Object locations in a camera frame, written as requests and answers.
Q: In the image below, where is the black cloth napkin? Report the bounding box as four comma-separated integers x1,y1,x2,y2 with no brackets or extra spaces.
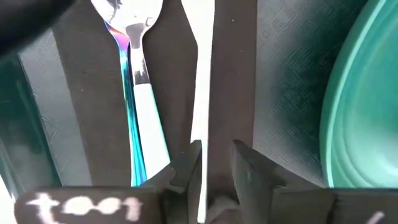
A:
51,0,258,203

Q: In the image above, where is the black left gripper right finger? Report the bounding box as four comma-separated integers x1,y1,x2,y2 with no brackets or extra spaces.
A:
231,139,287,224

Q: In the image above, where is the dark green plastic tray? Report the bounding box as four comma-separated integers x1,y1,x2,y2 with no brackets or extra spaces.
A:
0,0,369,200

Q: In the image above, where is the green plate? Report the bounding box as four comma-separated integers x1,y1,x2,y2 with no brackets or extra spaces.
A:
319,0,398,189

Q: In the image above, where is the teal-handled metal spoon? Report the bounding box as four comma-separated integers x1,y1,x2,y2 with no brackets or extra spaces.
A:
89,0,172,182

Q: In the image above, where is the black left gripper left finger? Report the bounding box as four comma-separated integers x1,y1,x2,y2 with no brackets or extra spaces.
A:
139,139,203,224

